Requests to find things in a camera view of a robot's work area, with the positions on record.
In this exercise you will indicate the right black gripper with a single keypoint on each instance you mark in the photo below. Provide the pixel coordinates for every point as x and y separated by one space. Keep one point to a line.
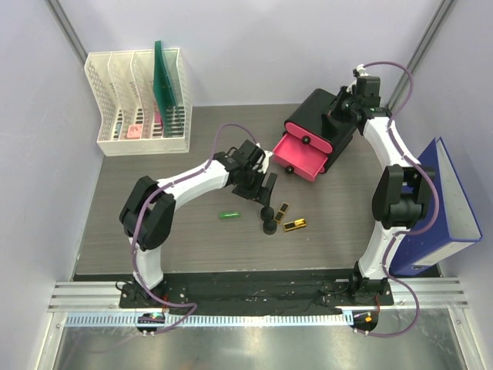
343 95

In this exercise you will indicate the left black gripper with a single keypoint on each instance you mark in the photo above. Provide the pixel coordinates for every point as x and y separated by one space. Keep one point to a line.
263 193

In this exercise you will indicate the black round jar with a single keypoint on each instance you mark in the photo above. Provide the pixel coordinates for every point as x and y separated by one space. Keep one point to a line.
267 213
270 227

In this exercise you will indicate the pink drawer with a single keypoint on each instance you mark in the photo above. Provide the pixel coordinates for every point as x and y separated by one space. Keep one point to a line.
309 138
299 158

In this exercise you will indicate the black pink drawer organizer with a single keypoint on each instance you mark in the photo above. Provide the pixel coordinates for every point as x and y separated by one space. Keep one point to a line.
313 114

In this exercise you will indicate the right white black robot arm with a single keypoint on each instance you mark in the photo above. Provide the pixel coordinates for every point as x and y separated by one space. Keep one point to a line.
402 196

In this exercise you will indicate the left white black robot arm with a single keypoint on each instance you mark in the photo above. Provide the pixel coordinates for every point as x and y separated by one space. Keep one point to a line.
147 216

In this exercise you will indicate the black gold upright lipstick case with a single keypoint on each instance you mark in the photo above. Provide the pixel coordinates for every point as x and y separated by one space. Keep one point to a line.
280 214

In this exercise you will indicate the green lip balm tube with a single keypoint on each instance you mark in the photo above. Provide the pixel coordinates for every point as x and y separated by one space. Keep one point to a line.
229 215

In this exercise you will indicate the gold lipstick lying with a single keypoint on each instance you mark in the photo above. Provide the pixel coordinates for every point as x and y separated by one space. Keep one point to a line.
295 225

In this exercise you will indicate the green board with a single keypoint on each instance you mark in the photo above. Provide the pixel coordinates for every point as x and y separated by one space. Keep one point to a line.
162 86

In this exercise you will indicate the pink item in organizer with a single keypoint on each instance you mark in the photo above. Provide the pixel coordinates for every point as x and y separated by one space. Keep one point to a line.
157 116

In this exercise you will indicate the pink eraser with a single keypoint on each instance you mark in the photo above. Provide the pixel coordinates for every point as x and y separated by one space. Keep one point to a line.
134 132

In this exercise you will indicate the white mesh file organizer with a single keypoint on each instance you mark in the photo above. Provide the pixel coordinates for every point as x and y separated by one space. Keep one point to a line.
122 84

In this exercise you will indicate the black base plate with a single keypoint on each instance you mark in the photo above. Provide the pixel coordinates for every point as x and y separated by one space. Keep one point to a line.
251 292

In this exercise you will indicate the blue ring binder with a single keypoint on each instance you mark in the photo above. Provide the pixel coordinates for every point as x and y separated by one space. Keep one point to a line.
455 228

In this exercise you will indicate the aluminium rail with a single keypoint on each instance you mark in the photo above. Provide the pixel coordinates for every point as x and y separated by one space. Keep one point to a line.
96 303

